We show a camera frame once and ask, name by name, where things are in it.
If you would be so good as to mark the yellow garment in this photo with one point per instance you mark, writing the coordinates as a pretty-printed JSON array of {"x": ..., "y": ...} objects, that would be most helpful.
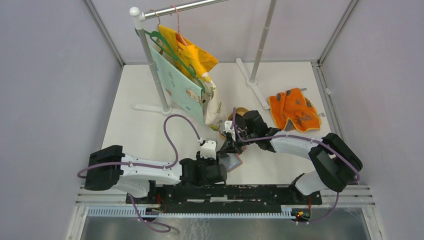
[{"x": 191, "y": 55}]

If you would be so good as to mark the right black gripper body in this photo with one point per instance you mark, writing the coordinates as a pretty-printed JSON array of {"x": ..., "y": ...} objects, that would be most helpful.
[{"x": 242, "y": 143}]

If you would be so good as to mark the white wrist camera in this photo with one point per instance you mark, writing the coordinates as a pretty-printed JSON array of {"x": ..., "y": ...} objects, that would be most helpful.
[
  {"x": 208, "y": 149},
  {"x": 230, "y": 129}
]

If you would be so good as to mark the orange patterned cloth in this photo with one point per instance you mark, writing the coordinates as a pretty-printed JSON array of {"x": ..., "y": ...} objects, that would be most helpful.
[{"x": 291, "y": 110}]

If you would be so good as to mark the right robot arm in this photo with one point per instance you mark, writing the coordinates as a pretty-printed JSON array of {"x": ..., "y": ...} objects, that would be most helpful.
[{"x": 335, "y": 164}]

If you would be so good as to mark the yellow oval tray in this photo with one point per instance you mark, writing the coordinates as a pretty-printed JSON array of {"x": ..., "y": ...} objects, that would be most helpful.
[{"x": 239, "y": 111}]

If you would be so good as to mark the pink clothes hanger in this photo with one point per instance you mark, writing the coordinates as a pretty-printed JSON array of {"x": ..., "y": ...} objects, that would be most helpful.
[{"x": 179, "y": 23}]

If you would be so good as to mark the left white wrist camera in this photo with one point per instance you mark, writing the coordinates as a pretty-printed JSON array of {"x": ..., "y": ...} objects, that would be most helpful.
[{"x": 208, "y": 149}]

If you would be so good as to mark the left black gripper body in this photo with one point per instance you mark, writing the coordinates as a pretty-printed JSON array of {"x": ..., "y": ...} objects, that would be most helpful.
[{"x": 208, "y": 162}]

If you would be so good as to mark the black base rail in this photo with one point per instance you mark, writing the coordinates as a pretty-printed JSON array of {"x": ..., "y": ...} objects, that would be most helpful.
[{"x": 226, "y": 199}]

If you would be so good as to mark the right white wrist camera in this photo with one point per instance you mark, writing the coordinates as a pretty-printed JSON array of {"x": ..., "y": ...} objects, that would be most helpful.
[{"x": 230, "y": 129}]

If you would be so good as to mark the cream printed garment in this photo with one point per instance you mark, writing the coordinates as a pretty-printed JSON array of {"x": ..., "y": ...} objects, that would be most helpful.
[{"x": 216, "y": 112}]

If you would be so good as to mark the light green printed garment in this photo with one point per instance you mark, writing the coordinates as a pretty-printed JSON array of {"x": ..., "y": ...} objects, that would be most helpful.
[{"x": 183, "y": 91}]

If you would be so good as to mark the green clothes hanger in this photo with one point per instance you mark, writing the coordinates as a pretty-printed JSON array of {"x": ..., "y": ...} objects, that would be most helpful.
[{"x": 172, "y": 54}]

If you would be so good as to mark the white perforated cable tray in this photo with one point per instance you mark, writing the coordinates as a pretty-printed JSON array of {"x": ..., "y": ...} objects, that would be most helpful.
[{"x": 145, "y": 212}]

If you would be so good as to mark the white metal clothes rack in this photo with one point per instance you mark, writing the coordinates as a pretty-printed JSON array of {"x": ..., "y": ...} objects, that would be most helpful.
[{"x": 138, "y": 17}]

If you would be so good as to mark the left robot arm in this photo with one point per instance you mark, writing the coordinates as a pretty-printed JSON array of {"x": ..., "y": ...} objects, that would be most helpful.
[{"x": 110, "y": 168}]

